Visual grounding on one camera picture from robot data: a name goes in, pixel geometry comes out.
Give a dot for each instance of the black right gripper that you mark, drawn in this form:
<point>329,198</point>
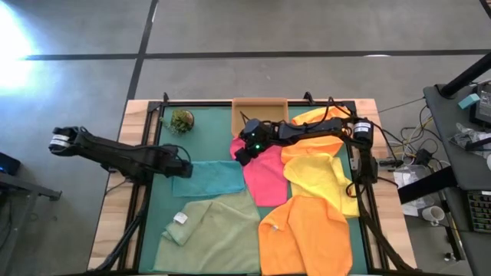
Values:
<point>259,138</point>

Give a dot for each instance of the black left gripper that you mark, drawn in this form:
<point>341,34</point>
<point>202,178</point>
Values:
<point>180,169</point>

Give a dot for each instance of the teal microfiber towel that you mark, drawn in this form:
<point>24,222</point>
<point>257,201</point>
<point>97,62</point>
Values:
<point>209,178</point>

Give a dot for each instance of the pink microfiber towel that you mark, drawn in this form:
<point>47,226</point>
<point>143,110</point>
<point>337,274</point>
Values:
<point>268,180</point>

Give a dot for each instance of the yellow microfiber towel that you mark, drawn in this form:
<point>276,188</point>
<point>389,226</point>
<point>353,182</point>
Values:
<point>318,176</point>

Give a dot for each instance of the sage green microfiber towel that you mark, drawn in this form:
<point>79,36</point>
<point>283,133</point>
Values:
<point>215,241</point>

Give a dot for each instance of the orange towel with care label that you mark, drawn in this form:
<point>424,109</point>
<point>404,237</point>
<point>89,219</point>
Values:
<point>303,237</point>

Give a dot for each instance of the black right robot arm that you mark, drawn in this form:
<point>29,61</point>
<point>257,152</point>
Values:
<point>307,130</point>

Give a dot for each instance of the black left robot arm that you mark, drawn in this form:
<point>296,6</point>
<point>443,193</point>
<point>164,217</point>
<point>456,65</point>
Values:
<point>115,153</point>

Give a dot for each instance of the orange microfiber towel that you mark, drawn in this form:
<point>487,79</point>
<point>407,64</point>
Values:
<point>314,147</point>

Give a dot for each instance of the green table mat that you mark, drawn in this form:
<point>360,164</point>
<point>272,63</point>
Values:
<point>207,134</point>

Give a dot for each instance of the small potted green plant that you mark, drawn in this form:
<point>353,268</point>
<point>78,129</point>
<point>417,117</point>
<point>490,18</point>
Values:
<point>181,120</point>

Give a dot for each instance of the white floor bag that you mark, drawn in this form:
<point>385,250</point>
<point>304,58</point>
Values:
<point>406,178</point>

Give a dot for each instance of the black metal cart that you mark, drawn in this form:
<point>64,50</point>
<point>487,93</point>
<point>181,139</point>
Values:
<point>23,188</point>

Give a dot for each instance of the black power adapter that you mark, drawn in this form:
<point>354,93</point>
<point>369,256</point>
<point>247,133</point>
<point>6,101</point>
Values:
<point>424,156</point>

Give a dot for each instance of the black desk leg bar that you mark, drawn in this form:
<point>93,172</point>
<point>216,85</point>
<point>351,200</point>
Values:
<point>426,186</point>

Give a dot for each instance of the white mug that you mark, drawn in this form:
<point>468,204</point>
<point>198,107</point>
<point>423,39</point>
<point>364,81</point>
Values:
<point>433,214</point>

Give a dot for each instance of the grey side desk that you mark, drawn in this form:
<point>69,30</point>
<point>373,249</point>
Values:
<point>460,172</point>

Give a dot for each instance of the clear plastic bag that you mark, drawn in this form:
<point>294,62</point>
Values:
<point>466,136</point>

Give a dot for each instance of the small teal box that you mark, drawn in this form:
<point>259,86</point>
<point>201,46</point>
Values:
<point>468,101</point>

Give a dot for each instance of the black slanted pole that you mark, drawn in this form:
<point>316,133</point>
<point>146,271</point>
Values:
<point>468,74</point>

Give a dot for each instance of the black desk device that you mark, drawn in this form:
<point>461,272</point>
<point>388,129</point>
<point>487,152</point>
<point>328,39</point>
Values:
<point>484,107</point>

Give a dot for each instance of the black keyboard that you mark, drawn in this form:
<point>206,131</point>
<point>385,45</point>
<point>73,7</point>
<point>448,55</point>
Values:
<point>479,211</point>

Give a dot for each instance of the black table frame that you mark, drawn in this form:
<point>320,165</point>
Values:
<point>199,103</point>

